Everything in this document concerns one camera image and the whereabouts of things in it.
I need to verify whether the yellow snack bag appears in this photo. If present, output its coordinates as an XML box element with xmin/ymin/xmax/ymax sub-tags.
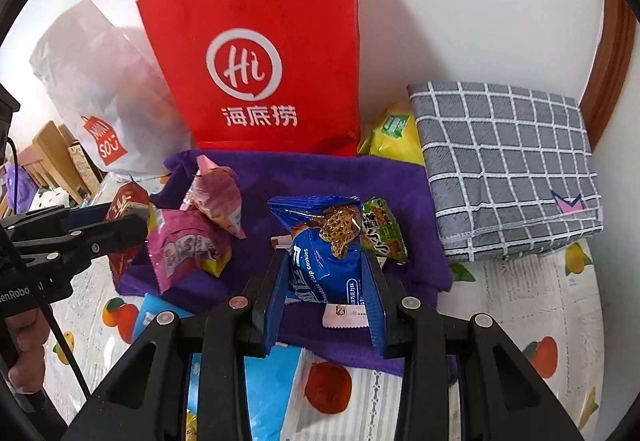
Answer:
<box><xmin>358</xmin><ymin>101</ymin><xmax>424</xmax><ymax>166</ymax></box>

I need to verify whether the red snack packet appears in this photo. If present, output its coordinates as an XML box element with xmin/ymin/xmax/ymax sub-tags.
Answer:
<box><xmin>105</xmin><ymin>181</ymin><xmax>151</xmax><ymax>289</ymax></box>

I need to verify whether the purple towel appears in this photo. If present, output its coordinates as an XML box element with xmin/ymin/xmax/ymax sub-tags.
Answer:
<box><xmin>117</xmin><ymin>148</ymin><xmax>459</xmax><ymax>385</ymax></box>

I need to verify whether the blue cookie packet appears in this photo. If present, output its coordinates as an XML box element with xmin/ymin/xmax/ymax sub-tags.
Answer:
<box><xmin>268</xmin><ymin>195</ymin><xmax>363</xmax><ymax>305</ymax></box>

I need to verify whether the magenta snack packet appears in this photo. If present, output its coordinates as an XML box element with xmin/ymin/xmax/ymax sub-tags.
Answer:
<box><xmin>146</xmin><ymin>205</ymin><xmax>232</xmax><ymax>294</ymax></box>

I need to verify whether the yellow snack packet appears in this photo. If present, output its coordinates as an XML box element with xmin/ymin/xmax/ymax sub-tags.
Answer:
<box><xmin>186</xmin><ymin>411</ymin><xmax>198</xmax><ymax>441</ymax></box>

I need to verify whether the white dotted cloth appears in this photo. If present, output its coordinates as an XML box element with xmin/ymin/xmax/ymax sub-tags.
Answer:
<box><xmin>29</xmin><ymin>188</ymin><xmax>73</xmax><ymax>212</ymax></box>

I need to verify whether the brown door frame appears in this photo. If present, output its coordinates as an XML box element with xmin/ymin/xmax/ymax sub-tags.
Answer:
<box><xmin>580</xmin><ymin>0</ymin><xmax>637</xmax><ymax>148</ymax></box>

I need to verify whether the pink white snack packet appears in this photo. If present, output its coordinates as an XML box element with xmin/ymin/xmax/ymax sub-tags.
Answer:
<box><xmin>322</xmin><ymin>303</ymin><xmax>369</xmax><ymax>328</ymax></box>

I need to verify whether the purple plush toy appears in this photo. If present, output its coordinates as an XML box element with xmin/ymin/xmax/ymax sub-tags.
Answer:
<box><xmin>4</xmin><ymin>163</ymin><xmax>38</xmax><ymax>214</ymax></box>

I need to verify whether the fruit print tablecloth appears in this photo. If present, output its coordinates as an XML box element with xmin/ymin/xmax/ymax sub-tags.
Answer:
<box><xmin>41</xmin><ymin>170</ymin><xmax>609</xmax><ymax>441</ymax></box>

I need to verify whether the white Miniso plastic bag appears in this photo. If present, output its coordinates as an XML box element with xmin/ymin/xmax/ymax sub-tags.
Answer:
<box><xmin>30</xmin><ymin>0</ymin><xmax>191</xmax><ymax>177</ymax></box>

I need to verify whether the green snack packet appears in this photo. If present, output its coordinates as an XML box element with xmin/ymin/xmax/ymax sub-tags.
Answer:
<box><xmin>360</xmin><ymin>198</ymin><xmax>408</xmax><ymax>265</ymax></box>

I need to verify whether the blue tissue pack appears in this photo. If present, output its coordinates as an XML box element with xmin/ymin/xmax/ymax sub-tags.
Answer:
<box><xmin>132</xmin><ymin>294</ymin><xmax>302</xmax><ymax>441</ymax></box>

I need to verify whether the black cable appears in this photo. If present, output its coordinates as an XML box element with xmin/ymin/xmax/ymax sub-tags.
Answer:
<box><xmin>0</xmin><ymin>134</ymin><xmax>94</xmax><ymax>402</ymax></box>

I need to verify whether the patterned book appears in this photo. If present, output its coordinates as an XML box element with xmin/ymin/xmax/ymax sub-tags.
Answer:
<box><xmin>67</xmin><ymin>141</ymin><xmax>103</xmax><ymax>196</ymax></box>

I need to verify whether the person's left hand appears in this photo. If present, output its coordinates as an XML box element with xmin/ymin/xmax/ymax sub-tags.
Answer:
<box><xmin>6</xmin><ymin>309</ymin><xmax>50</xmax><ymax>395</ymax></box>

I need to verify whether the red Haidilao paper bag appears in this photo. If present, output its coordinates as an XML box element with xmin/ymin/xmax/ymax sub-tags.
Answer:
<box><xmin>138</xmin><ymin>0</ymin><xmax>360</xmax><ymax>156</ymax></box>

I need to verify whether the grey plaid folded cloth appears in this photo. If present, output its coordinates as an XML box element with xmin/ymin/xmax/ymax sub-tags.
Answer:
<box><xmin>407</xmin><ymin>82</ymin><xmax>603</xmax><ymax>261</ymax></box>

